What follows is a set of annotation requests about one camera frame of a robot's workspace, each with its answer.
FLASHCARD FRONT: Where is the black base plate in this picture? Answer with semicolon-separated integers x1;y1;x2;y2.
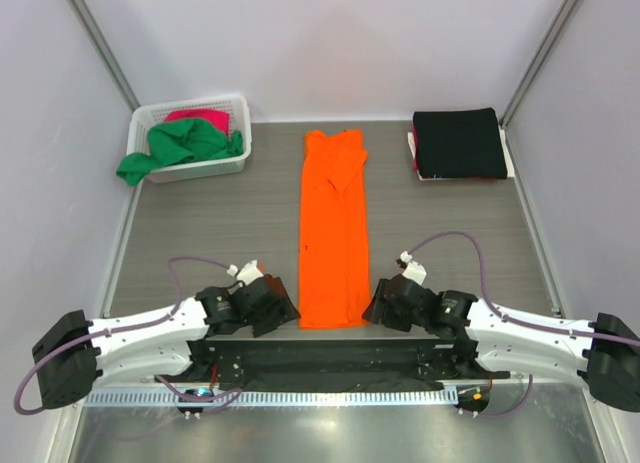
160;337;488;393

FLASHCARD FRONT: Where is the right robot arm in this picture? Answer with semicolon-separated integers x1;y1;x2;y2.
363;275;639;413

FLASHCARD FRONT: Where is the folded pink t shirt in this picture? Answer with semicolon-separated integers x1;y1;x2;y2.
408;128;421;177

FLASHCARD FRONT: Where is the folded black t shirt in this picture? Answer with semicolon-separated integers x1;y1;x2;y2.
412;107;507;180

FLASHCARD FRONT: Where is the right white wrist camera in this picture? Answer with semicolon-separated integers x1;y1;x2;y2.
396;251;427;286

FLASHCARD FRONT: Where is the aluminium frame post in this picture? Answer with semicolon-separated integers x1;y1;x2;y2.
66;0;140;111
499;0;583;129

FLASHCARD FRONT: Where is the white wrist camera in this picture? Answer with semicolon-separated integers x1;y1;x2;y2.
396;251;427;286
226;260;265;286

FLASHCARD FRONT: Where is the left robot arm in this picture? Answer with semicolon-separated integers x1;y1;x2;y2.
32;275;300;410

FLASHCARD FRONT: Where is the orange t shirt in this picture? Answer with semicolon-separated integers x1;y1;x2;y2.
298;129;371;330

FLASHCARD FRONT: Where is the right aluminium frame post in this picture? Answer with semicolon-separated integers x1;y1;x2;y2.
499;0;583;129

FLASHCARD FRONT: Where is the green t shirt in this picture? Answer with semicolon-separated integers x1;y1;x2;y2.
116;117;244;186

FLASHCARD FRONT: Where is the white slotted cable duct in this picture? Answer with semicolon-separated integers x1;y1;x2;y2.
84;386;458;408

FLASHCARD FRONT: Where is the white plastic basket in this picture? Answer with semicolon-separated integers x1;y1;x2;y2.
126;94;252;184

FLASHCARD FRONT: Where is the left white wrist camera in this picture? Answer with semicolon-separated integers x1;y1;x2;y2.
226;260;265;286

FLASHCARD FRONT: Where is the folded white t shirt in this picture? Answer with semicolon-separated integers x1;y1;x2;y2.
417;127;515;181

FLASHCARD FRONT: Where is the pink t shirt in basket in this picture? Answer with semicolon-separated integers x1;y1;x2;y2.
164;108;230;135

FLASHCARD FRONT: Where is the left aluminium frame post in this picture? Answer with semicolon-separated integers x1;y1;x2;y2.
66;0;140;111

